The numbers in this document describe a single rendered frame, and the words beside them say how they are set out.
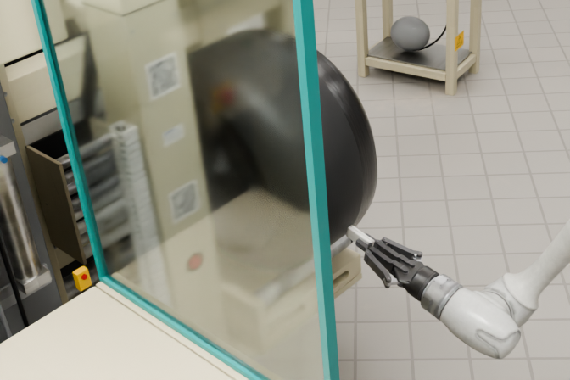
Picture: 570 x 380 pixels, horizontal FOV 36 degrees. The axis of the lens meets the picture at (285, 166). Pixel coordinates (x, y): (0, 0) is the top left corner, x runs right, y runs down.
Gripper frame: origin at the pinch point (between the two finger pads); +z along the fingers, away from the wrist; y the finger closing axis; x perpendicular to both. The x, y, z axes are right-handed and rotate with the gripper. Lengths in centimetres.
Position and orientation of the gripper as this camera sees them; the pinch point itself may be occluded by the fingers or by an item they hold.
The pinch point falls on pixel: (360, 238)
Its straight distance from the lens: 202.7
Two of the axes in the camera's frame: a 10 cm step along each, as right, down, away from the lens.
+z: -7.2, -5.0, 4.7
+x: -0.9, 7.5, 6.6
